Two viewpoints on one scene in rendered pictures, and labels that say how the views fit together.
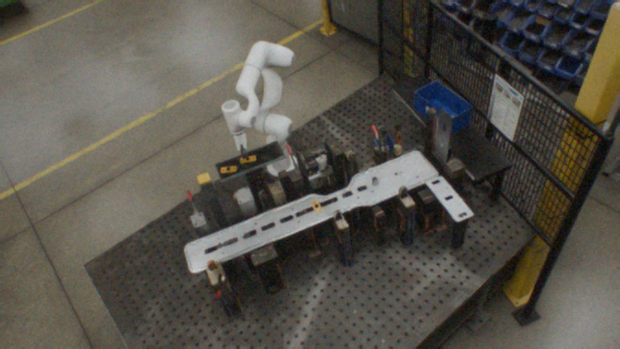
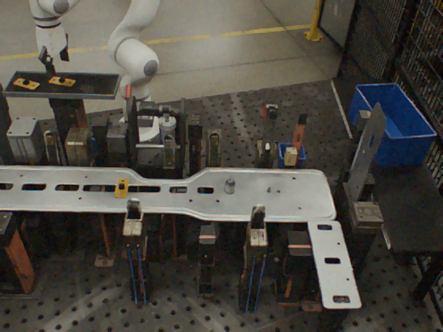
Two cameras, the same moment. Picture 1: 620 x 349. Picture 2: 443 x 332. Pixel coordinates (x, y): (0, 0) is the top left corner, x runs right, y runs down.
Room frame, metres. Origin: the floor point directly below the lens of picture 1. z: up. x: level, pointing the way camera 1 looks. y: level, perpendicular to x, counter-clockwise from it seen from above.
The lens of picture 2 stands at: (0.64, -0.49, 2.05)
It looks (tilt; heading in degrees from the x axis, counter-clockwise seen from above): 43 degrees down; 11
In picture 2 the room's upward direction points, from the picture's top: 4 degrees clockwise
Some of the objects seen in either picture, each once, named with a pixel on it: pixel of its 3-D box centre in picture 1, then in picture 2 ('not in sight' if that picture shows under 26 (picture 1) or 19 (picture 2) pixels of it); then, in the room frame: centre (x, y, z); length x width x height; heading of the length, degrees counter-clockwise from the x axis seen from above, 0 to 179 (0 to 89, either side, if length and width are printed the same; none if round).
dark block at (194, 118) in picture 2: (339, 174); (194, 164); (1.82, -0.17, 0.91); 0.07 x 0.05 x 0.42; 14
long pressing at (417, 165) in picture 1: (314, 210); (115, 190); (1.55, 0.01, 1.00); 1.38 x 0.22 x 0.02; 104
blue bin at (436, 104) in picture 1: (442, 107); (388, 123); (2.02, -0.81, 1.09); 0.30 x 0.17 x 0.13; 23
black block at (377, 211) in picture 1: (379, 228); (206, 263); (1.46, -0.31, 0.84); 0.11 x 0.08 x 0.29; 14
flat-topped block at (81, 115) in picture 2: (258, 188); (75, 137); (1.83, 0.30, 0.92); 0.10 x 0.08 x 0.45; 104
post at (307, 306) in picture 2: (439, 207); (318, 272); (1.52, -0.65, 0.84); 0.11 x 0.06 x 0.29; 14
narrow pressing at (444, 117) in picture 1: (442, 136); (364, 156); (1.73, -0.71, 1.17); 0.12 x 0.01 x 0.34; 14
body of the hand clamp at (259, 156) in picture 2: (381, 170); (260, 182); (1.83, -0.41, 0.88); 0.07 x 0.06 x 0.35; 14
